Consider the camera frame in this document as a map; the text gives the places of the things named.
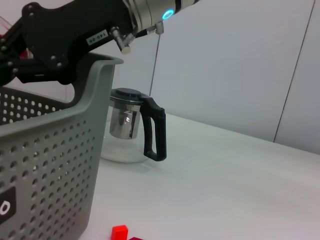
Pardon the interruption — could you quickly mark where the right gripper silver cable plug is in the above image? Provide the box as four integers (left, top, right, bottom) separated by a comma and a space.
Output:
110, 20, 165, 55

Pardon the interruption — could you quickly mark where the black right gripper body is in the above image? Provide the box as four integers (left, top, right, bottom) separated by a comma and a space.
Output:
21, 0, 137, 86

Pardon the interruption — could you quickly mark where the grey-green perforated storage bin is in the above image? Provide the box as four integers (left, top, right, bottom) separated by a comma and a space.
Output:
0, 52, 125, 240

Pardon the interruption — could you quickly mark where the glass pitcher black handle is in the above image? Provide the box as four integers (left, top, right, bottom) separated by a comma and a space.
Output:
101, 87, 168, 165

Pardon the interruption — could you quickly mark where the small red brick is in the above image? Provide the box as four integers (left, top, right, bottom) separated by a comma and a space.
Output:
111, 224, 129, 240

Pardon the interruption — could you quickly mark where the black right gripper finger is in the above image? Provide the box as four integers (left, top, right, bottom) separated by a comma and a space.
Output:
0, 57, 65, 88
0, 13, 28, 57

